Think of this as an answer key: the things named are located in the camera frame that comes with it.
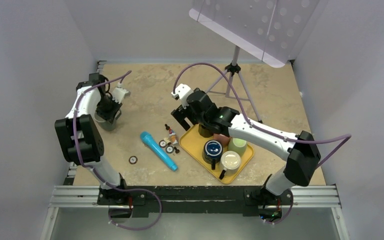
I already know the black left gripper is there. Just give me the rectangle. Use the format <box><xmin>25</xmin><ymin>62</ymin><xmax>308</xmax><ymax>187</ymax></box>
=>
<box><xmin>95</xmin><ymin>95</ymin><xmax>122</xmax><ymax>125</ymax></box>

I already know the grey ceramic mug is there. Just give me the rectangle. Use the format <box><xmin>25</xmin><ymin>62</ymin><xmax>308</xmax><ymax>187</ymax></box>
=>
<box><xmin>94</xmin><ymin>112</ymin><xmax>117</xmax><ymax>132</ymax></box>

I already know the dark blue ceramic mug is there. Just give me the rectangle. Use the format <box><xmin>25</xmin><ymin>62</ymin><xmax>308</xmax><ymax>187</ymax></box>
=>
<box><xmin>202</xmin><ymin>139</ymin><xmax>224</xmax><ymax>170</ymax></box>

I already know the black ceramic mug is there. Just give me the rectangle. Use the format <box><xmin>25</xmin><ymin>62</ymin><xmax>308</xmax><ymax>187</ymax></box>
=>
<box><xmin>198</xmin><ymin>124</ymin><xmax>214</xmax><ymax>138</ymax></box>

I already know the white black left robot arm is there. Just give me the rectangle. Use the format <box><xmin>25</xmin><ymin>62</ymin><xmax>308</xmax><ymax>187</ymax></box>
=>
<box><xmin>54</xmin><ymin>72</ymin><xmax>129</xmax><ymax>205</ymax></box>

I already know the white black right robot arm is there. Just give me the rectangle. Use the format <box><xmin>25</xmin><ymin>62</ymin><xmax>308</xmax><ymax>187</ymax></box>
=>
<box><xmin>171</xmin><ymin>84</ymin><xmax>321</xmax><ymax>204</ymax></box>

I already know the pink ceramic mug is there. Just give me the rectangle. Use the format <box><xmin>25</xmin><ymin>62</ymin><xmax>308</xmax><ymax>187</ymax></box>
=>
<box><xmin>213</xmin><ymin>133</ymin><xmax>231</xmax><ymax>147</ymax></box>

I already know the green ceramic mug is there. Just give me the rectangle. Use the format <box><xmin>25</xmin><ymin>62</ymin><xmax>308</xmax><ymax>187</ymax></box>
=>
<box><xmin>227</xmin><ymin>137</ymin><xmax>248</xmax><ymax>157</ymax></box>

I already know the yellow plastic tray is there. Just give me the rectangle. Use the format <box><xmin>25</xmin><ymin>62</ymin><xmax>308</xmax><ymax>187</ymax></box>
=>
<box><xmin>179</xmin><ymin>124</ymin><xmax>255</xmax><ymax>185</ymax></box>

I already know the round token upper left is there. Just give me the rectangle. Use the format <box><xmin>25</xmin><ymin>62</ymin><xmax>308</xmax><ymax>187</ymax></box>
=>
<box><xmin>158</xmin><ymin>140</ymin><xmax>167</xmax><ymax>148</ymax></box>

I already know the round token lower right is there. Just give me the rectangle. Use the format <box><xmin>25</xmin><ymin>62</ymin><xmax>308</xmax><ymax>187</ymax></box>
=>
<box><xmin>165</xmin><ymin>145</ymin><xmax>175</xmax><ymax>154</ymax></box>

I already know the blue toy microphone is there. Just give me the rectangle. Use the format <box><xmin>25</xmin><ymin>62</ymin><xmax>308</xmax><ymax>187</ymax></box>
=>
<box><xmin>140</xmin><ymin>131</ymin><xmax>178</xmax><ymax>172</ymax></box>

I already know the round brown white token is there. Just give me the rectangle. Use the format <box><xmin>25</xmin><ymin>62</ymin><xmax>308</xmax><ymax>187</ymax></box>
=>
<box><xmin>128</xmin><ymin>155</ymin><xmax>138</xmax><ymax>165</ymax></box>

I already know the lilac tripod stand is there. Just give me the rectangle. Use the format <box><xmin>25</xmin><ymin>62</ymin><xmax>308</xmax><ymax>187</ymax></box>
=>
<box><xmin>205</xmin><ymin>44</ymin><xmax>264</xmax><ymax>125</ymax></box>

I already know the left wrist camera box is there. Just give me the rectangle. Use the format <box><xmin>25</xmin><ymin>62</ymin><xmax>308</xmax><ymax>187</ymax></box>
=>
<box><xmin>110</xmin><ymin>87</ymin><xmax>131</xmax><ymax>104</ymax></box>

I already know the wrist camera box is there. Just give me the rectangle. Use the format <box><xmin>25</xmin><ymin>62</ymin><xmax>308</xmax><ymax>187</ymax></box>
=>
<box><xmin>110</xmin><ymin>87</ymin><xmax>131</xmax><ymax>104</ymax></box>
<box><xmin>171</xmin><ymin>83</ymin><xmax>194</xmax><ymax>109</ymax></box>

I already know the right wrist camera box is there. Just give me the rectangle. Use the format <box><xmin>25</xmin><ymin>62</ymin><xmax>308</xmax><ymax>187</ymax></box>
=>
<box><xmin>171</xmin><ymin>83</ymin><xmax>194</xmax><ymax>109</ymax></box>

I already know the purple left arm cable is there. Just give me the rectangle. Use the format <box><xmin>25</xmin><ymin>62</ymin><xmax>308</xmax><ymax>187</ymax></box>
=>
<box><xmin>72</xmin><ymin>69</ymin><xmax>133</xmax><ymax>193</ymax></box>

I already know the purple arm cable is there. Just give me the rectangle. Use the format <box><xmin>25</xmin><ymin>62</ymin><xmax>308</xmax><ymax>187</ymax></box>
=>
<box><xmin>172</xmin><ymin>62</ymin><xmax>353</xmax><ymax>170</ymax></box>
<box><xmin>72</xmin><ymin>69</ymin><xmax>133</xmax><ymax>193</ymax></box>

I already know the cream mug black handle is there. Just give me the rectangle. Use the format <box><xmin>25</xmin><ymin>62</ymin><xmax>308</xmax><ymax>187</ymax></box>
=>
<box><xmin>219</xmin><ymin>150</ymin><xmax>242</xmax><ymax>180</ymax></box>

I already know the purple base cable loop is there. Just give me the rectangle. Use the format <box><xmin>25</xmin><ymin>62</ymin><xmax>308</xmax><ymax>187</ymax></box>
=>
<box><xmin>107</xmin><ymin>188</ymin><xmax>163</xmax><ymax>232</ymax></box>

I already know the black table edge rail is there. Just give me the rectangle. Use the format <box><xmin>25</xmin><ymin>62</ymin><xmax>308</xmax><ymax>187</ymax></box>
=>
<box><xmin>97</xmin><ymin>185</ymin><xmax>292</xmax><ymax>220</ymax></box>

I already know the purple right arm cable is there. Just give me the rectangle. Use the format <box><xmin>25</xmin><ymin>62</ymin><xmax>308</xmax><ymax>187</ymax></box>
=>
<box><xmin>172</xmin><ymin>62</ymin><xmax>353</xmax><ymax>170</ymax></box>

